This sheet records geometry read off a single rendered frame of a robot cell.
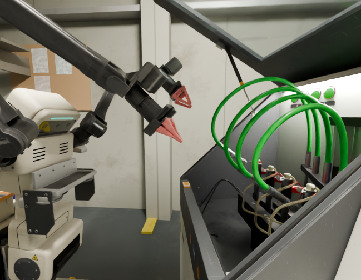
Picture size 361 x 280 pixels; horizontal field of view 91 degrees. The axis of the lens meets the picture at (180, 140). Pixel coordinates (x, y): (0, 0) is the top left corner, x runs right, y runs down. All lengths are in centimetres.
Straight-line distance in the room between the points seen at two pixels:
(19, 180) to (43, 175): 10
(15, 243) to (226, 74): 226
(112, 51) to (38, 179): 208
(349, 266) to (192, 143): 203
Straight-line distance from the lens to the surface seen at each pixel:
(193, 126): 231
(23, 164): 79
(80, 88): 273
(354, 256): 48
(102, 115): 102
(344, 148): 57
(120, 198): 277
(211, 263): 51
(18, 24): 55
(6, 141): 62
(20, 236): 93
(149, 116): 50
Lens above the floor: 129
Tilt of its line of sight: 8 degrees down
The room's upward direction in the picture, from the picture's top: straight up
